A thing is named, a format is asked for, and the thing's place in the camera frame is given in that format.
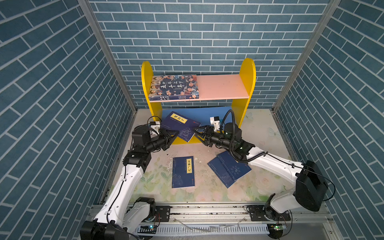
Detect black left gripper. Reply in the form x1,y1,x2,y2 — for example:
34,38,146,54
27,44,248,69
144,128,179,154

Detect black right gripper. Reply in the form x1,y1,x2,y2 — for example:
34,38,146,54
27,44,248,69
194,124,235,151

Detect navy book yellow label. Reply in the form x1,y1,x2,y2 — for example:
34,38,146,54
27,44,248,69
217,152,252,182
161,111,201,143

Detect colourful illustrated history book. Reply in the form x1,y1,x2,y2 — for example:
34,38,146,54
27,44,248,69
149,75,200,101

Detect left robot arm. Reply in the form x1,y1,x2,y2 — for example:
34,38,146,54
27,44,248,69
80,124,179,240

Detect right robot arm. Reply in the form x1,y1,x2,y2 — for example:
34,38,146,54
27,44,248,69
194,123,329,221

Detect yellow pink blue bookshelf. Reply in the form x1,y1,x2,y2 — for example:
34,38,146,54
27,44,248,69
141,58,257,128

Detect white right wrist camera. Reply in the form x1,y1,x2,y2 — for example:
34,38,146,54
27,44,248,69
210,116,221,132

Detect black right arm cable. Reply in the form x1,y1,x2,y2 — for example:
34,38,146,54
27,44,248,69
218,109,337,202

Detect aluminium frame rail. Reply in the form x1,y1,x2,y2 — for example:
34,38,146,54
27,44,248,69
80,198,342,240

